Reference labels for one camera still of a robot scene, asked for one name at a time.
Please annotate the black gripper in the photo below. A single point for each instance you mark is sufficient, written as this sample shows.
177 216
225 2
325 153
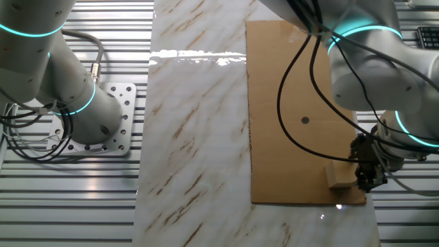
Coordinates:
368 151

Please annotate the small wooden block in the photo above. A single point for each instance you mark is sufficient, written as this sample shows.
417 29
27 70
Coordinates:
337 175

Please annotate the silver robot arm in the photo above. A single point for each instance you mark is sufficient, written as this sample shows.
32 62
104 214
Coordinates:
370 79

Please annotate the black round dot mark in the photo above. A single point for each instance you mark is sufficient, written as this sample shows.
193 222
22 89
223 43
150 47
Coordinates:
305 120

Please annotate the brown cardboard sheet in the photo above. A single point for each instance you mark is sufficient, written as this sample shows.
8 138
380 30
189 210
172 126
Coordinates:
267 154

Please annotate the black keyboard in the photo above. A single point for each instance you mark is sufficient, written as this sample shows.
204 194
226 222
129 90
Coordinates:
428 37

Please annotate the white marble pattern board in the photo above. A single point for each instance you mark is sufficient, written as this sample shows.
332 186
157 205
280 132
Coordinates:
195 137

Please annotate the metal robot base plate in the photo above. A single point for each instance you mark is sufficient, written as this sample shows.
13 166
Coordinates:
127 103

